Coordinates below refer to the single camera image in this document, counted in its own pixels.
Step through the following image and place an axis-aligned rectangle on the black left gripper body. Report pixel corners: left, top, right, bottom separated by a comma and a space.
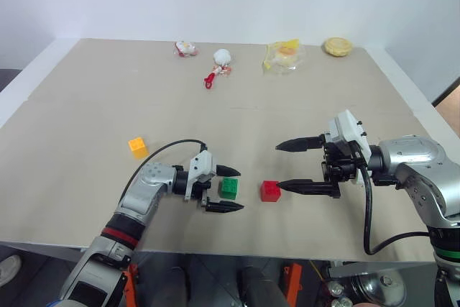
193, 174, 220, 211

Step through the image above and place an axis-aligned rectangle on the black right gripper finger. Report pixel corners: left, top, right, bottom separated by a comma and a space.
278, 178, 341, 198
275, 135, 326, 153

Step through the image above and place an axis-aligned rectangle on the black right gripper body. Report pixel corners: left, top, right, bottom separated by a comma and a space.
321, 133, 362, 184

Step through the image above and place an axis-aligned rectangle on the green toy brick cube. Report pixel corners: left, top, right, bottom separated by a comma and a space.
218, 176, 239, 201

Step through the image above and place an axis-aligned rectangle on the red toy brick cube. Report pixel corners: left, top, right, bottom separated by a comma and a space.
259, 180, 282, 203

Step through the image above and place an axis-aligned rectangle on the yellow toy brick cube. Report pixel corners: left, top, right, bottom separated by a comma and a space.
128, 137, 150, 160

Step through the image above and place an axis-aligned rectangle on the clear bag with yellow toy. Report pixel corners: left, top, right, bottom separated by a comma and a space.
261, 37, 307, 76

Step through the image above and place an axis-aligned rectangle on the round yellow cake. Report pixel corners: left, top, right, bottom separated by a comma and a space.
322, 37, 354, 58

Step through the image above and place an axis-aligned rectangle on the round silver metal part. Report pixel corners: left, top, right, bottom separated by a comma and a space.
354, 270, 408, 307

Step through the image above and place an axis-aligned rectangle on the brown wooden panel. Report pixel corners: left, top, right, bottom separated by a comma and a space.
433, 83, 460, 132

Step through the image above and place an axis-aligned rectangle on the beige cardboard table cover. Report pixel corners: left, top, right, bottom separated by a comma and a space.
0, 37, 460, 263

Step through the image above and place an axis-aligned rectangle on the white shoe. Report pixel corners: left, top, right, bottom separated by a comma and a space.
0, 255, 22, 288

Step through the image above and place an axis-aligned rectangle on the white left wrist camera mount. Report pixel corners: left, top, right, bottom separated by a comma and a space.
183, 151, 219, 203

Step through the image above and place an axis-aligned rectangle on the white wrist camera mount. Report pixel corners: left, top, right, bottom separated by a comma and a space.
325, 109, 371, 185
183, 151, 219, 203

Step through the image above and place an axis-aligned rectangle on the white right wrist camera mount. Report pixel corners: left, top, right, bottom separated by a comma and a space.
325, 109, 371, 185

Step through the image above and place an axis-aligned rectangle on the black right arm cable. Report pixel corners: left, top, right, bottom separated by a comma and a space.
354, 141, 432, 257

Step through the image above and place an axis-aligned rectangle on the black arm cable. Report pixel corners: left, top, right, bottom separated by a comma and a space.
124, 139, 209, 200
354, 141, 432, 257

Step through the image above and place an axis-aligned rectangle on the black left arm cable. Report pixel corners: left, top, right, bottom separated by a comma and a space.
124, 139, 209, 200

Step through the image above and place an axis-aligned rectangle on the orange bracket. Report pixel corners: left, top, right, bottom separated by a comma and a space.
282, 262, 303, 303
124, 263, 140, 307

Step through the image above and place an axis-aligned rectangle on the white plush keychain red clip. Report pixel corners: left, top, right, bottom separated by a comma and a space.
203, 49, 233, 90

